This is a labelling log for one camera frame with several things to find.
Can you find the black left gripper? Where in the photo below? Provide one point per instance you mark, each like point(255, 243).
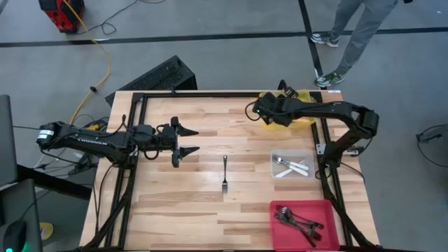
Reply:
point(157, 140)

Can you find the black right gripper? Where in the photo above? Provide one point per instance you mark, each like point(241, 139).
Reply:
point(280, 108)

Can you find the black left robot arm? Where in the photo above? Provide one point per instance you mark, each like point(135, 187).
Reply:
point(91, 141)

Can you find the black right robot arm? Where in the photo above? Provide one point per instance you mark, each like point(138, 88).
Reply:
point(343, 112)

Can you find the black clamp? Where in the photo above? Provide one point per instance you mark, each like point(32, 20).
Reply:
point(281, 84)

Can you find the yellow plastic bin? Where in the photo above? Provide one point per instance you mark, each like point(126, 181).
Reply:
point(304, 95)

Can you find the clear plastic bin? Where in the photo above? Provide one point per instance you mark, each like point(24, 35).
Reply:
point(308, 155)

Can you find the black perforated metal box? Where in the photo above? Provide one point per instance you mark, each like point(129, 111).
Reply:
point(157, 77)

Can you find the red plastic bin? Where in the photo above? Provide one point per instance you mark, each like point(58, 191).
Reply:
point(329, 210)

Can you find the person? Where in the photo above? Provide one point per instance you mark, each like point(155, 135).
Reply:
point(364, 31)

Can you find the black base beam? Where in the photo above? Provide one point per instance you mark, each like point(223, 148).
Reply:
point(52, 182)

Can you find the yellow round object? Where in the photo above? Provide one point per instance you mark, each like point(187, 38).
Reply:
point(47, 231)

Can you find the dark grey side desk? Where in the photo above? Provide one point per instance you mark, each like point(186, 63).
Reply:
point(24, 210)

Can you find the red black equipment case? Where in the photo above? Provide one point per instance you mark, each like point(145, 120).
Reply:
point(59, 15)

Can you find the dark grey monitor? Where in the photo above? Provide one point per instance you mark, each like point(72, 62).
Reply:
point(7, 140)

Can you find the black computer mouse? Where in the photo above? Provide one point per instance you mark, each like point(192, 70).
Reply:
point(14, 236)

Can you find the black aluminium table frame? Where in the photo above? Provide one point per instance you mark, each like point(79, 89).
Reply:
point(210, 94)

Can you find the silver metal bracket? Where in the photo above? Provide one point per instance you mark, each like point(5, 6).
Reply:
point(321, 148)

